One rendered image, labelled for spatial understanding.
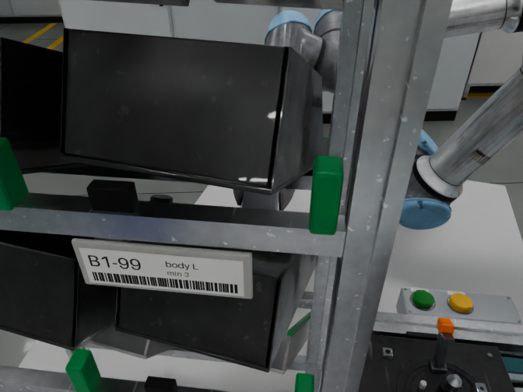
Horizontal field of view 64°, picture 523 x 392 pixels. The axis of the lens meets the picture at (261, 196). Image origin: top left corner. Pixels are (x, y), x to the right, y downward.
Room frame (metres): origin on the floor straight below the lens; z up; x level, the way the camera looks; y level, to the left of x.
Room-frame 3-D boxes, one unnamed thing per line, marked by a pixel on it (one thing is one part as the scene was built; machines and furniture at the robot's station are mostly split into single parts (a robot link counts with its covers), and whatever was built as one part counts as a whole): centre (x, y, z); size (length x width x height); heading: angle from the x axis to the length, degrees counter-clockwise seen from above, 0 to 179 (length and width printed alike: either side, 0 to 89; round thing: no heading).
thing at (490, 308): (0.53, -0.38, 0.93); 0.21 x 0.07 x 0.06; 83
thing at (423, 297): (0.54, -0.31, 0.96); 0.04 x 0.04 x 0.02
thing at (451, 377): (0.33, -0.27, 1.04); 0.02 x 0.02 x 0.03
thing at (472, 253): (0.89, -0.24, 0.84); 0.90 x 0.70 x 0.03; 73
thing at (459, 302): (0.53, -0.38, 0.96); 0.04 x 0.04 x 0.02
